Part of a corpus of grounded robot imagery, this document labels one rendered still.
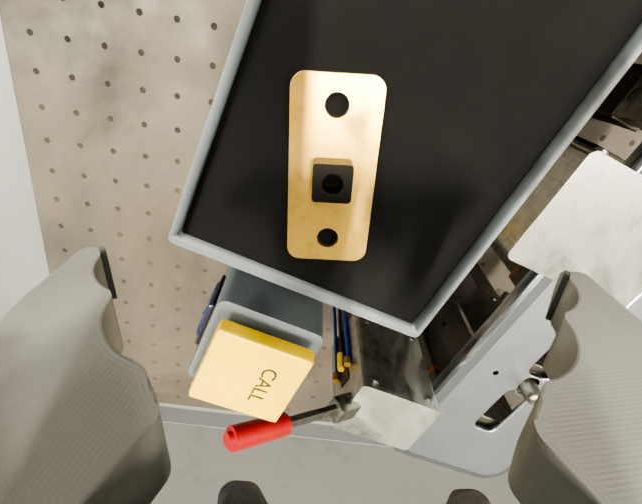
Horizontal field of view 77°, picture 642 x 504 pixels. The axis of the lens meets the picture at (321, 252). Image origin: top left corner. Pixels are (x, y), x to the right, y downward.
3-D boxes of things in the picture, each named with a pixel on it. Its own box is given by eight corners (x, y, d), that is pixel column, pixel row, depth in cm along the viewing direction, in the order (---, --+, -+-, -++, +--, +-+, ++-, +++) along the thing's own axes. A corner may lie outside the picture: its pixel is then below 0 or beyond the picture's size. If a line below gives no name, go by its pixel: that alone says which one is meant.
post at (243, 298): (305, 188, 67) (284, 410, 29) (263, 168, 65) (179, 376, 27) (326, 147, 63) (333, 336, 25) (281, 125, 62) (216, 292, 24)
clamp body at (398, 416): (370, 271, 75) (405, 452, 44) (312, 247, 73) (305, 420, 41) (390, 240, 72) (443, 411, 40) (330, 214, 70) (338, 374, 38)
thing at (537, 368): (457, 272, 75) (526, 398, 50) (434, 262, 74) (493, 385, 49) (473, 251, 73) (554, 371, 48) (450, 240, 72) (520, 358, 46)
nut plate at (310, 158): (364, 258, 20) (366, 271, 19) (287, 254, 20) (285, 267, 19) (387, 74, 16) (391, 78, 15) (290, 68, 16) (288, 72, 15)
